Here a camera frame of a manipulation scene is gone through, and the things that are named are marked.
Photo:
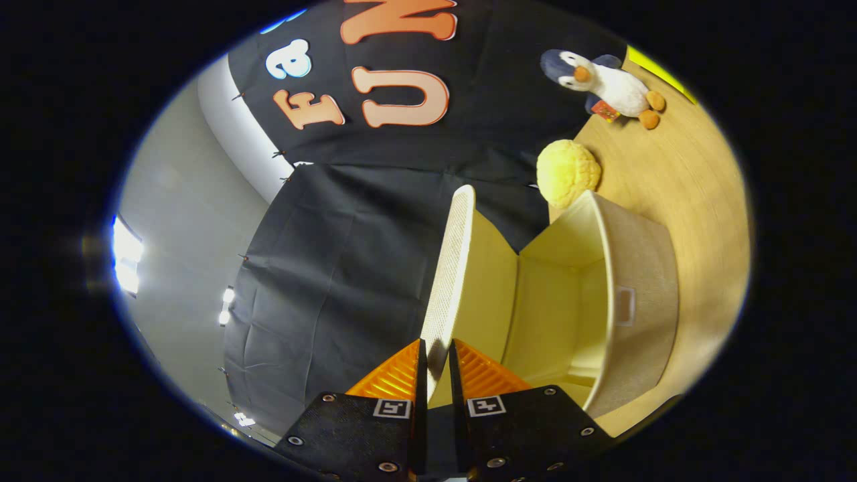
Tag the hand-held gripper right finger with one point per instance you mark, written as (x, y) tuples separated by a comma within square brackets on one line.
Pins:
[(456, 415)]

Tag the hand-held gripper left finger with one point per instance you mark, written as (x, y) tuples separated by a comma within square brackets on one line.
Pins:
[(423, 415)]

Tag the beige fabric storage box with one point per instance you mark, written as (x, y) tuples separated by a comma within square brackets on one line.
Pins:
[(639, 301)]

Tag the yellow plush bun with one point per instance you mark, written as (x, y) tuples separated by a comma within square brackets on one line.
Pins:
[(568, 173)]

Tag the row of black cloth clips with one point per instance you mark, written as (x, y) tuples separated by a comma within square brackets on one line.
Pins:
[(278, 154)]

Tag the ceiling light panel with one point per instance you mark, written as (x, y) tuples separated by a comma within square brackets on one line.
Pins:
[(127, 258)]

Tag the penguin plush toy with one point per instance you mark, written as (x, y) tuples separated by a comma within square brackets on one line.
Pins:
[(612, 87)]

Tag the yellow book with red circle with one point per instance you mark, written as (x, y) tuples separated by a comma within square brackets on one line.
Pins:
[(659, 73)]

